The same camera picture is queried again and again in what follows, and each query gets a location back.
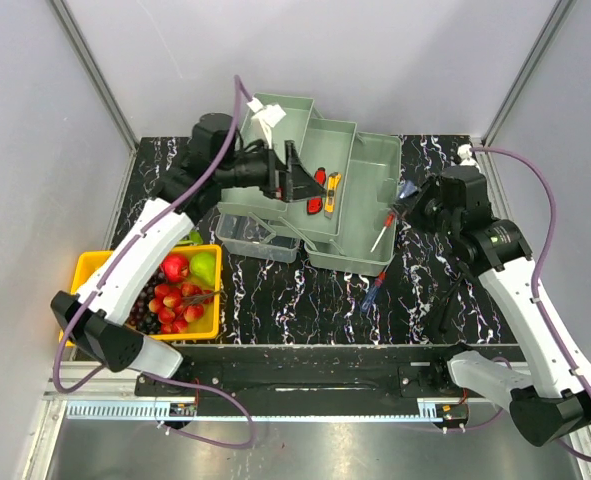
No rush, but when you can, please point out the blue screwdriver red tip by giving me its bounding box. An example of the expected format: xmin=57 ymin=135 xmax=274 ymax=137
xmin=370 ymin=211 xmax=396 ymax=253

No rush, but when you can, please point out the red folding knife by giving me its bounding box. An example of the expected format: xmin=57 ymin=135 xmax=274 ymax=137
xmin=305 ymin=167 xmax=327 ymax=216

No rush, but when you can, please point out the yellow utility knife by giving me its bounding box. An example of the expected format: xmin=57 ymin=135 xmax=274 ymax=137
xmin=324 ymin=172 xmax=342 ymax=218

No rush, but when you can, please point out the translucent plastic tool box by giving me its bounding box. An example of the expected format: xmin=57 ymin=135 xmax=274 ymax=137
xmin=219 ymin=93 xmax=402 ymax=276

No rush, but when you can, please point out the black hex key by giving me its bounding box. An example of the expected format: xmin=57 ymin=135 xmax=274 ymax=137
xmin=438 ymin=272 xmax=470 ymax=334

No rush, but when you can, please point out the blue screwdriver long shaft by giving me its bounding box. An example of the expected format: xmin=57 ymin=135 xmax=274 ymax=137
xmin=360 ymin=271 xmax=386 ymax=314

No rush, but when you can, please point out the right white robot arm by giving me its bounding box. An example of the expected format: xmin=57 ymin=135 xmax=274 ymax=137
xmin=392 ymin=166 xmax=591 ymax=447

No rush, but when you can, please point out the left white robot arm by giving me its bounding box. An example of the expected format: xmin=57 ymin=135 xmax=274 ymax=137
xmin=51 ymin=105 xmax=324 ymax=378

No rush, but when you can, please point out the black marble mat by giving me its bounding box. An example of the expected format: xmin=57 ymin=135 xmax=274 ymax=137
xmin=111 ymin=134 xmax=516 ymax=345

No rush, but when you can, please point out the green celery stalk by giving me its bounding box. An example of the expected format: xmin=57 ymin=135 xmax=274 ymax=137
xmin=187 ymin=231 xmax=204 ymax=245

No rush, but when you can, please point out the green pear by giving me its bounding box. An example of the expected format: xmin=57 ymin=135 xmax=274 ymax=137
xmin=190 ymin=252 xmax=218 ymax=286

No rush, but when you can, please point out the red apple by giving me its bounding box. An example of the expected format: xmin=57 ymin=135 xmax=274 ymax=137
xmin=161 ymin=253 xmax=190 ymax=283

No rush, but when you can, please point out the red cherry bunch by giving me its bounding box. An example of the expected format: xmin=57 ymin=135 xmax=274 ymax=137
xmin=147 ymin=282 xmax=216 ymax=334

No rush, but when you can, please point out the yellow fruit bin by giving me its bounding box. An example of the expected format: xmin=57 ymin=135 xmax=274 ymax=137
xmin=58 ymin=244 xmax=225 ymax=346

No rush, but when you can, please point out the purple grape bunch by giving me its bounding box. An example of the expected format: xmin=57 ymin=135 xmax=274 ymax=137
xmin=126 ymin=281 xmax=161 ymax=335

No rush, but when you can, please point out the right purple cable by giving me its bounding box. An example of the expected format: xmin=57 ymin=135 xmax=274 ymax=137
xmin=399 ymin=145 xmax=591 ymax=462

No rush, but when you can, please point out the purple cable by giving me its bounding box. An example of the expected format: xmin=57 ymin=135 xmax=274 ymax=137
xmin=53 ymin=74 xmax=259 ymax=449
xmin=399 ymin=145 xmax=591 ymax=462

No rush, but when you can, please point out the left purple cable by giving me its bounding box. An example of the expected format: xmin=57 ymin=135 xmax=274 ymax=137
xmin=53 ymin=74 xmax=259 ymax=449

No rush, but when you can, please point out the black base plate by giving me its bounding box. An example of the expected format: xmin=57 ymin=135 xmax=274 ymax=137
xmin=133 ymin=344 xmax=491 ymax=401

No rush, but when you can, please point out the aluminium frame rail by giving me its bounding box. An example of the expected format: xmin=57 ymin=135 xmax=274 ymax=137
xmin=44 ymin=362 xmax=466 ymax=423

